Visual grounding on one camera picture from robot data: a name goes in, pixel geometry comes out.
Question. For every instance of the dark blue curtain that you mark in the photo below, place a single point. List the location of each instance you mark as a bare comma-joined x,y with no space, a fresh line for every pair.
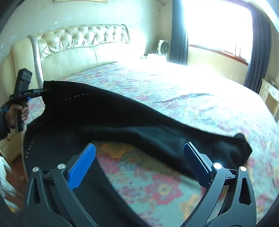
179,37
261,47

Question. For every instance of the black pants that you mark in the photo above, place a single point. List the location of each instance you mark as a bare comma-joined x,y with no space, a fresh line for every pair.
77,114

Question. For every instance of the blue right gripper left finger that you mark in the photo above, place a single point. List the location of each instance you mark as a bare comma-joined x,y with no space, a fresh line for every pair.
79,165

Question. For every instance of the cream tufted leather headboard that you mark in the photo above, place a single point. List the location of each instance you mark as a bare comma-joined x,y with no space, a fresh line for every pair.
67,51

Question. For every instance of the dark blue left curtain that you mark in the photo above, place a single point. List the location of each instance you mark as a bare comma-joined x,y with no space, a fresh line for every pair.
179,37

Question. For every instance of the person's left hand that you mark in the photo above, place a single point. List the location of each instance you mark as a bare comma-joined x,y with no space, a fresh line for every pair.
10,114

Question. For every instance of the cream vanity dresser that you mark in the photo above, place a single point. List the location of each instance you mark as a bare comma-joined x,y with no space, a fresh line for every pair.
269,94

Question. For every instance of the white desk fan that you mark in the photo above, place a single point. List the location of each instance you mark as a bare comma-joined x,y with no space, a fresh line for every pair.
163,47

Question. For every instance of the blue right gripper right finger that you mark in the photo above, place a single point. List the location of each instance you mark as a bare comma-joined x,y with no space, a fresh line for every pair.
199,164

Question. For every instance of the dark blue right curtain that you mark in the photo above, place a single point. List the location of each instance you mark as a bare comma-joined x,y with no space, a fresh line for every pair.
261,47

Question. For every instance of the floral bedspread bed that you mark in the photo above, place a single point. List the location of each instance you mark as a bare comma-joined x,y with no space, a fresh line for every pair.
157,193

